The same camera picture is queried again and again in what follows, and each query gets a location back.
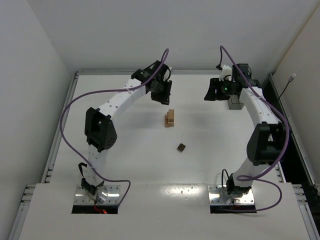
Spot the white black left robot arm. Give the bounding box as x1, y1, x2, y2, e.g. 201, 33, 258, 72
81, 60, 172, 197

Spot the metal base plate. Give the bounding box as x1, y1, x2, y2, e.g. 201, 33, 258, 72
73, 184, 121, 206
207, 184, 255, 207

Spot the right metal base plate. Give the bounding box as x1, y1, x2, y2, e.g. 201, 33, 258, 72
207, 184, 255, 207

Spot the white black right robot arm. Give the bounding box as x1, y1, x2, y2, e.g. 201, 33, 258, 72
204, 63, 290, 195

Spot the black cable with white plug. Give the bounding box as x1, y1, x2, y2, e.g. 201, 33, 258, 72
269, 73, 297, 111

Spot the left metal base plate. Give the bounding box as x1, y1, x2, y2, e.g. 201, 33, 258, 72
73, 184, 121, 206

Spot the dark wood block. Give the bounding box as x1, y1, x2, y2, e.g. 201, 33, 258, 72
177, 143, 186, 152

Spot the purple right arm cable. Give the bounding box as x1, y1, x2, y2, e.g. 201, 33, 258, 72
216, 45, 291, 213

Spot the smoky transparent plastic container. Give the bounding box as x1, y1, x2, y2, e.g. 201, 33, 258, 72
227, 95, 244, 110

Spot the long light wood block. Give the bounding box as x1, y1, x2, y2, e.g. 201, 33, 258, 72
164, 118, 171, 128
168, 119, 175, 127

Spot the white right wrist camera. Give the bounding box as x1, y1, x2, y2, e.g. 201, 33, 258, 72
219, 64, 232, 81

